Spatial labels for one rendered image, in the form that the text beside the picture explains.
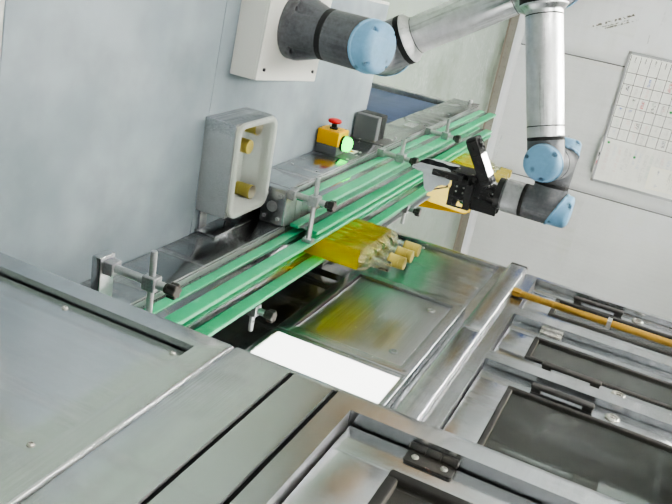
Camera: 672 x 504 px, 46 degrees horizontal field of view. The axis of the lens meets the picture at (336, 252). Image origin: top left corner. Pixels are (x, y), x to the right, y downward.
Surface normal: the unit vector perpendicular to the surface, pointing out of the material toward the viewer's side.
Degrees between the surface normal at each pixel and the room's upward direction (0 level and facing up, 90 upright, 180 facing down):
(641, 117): 90
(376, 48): 11
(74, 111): 0
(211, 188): 90
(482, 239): 90
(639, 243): 90
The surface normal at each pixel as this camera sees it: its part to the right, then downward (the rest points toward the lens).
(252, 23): -0.40, 0.20
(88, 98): 0.89, 0.30
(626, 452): 0.17, -0.91
